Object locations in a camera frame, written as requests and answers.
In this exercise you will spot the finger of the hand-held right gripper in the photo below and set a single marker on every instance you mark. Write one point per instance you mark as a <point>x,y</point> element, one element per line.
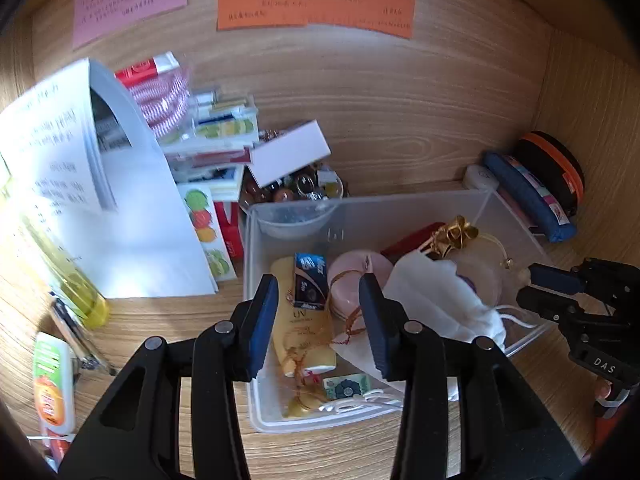
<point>540,301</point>
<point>555,279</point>

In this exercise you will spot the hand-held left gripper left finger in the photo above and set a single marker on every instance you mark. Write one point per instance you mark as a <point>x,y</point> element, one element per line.
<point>265,320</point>

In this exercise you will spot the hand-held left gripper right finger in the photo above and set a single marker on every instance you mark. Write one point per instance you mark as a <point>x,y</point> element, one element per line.
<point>372,320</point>

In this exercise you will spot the gold sunscreen bottle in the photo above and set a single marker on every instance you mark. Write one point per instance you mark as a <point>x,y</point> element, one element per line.
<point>305,337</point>

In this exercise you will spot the blue black small box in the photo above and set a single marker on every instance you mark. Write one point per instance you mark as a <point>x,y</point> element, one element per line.
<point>310,280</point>

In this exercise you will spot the white face mask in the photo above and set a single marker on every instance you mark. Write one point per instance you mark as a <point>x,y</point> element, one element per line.
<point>430,300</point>

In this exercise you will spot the green printed white packet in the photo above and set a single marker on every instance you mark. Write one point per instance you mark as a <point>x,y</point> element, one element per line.
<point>347,387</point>

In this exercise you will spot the dark red gift box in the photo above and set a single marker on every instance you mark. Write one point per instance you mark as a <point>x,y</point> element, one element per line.
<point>407,245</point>

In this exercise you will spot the clear plastic storage box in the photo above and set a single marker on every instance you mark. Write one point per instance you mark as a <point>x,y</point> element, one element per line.
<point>365,217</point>

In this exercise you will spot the gold ribbon bow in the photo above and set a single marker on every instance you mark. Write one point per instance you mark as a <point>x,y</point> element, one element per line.
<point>452,235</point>

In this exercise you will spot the wooden desktop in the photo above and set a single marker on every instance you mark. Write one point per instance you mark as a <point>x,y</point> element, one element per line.
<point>165,320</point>

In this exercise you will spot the person's right hand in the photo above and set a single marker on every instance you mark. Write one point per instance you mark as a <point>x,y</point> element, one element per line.
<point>602,389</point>

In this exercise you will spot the thin gold bangle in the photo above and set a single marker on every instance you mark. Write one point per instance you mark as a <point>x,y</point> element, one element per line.
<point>502,250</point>

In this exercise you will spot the pink round compact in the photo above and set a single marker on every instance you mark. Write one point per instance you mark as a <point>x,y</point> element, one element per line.
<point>345,266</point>

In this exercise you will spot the white round case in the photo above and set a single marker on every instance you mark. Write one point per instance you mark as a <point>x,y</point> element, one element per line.
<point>482,270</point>

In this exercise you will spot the blue pencil pouch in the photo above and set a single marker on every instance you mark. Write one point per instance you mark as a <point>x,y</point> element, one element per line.
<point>530,200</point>

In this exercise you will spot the red carton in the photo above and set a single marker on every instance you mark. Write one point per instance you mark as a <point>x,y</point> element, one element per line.
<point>230,232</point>

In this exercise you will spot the fruit sticker sheet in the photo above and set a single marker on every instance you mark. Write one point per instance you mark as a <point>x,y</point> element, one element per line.
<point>210,240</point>

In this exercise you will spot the colourful patterned pouch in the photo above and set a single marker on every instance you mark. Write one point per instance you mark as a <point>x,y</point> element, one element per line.
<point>537,182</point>

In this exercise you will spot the small clear bowl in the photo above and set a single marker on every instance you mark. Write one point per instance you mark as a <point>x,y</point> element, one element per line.
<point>295,225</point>

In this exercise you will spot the black orange zip case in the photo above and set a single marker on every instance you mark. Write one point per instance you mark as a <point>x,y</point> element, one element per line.
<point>557,170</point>

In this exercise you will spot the white round tin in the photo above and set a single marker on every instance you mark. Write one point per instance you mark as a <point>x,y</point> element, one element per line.
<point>480,176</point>

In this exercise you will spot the pile of bead trinkets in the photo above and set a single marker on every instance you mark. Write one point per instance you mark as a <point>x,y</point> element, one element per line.
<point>287,191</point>

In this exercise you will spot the blue white photo card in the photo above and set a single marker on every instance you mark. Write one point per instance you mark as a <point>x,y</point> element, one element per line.
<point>220,180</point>

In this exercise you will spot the white paper booklet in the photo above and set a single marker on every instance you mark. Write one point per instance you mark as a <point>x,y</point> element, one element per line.
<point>140,220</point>

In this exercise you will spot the white card box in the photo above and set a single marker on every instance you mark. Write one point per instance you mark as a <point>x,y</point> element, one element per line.
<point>290,152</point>

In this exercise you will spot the dark red flat packet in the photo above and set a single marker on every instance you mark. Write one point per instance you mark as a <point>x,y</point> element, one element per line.
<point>210,157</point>

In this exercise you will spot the clear yellow bottle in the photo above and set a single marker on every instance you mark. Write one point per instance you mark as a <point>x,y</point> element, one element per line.
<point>92,310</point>

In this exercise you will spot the silver pen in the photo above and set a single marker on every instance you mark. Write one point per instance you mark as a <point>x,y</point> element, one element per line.
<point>82,340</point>

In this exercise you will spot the green fruit printed packet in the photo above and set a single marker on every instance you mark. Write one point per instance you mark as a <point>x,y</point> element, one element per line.
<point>225,127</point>

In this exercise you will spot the gold striped white packet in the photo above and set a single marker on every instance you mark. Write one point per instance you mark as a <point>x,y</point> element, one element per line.
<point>232,102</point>

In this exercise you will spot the green orange white tube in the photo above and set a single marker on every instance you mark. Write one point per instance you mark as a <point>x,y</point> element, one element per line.
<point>52,385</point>

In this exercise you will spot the black white small box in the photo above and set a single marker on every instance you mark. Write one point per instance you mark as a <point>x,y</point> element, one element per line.
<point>205,100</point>

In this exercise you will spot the red white packet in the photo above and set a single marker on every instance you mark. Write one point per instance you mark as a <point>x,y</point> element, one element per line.
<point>145,69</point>

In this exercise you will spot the orange paper note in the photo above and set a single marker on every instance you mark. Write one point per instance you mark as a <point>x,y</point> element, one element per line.
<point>320,7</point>

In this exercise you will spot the pink paper note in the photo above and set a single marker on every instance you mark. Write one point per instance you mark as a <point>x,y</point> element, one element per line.
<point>130,2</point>

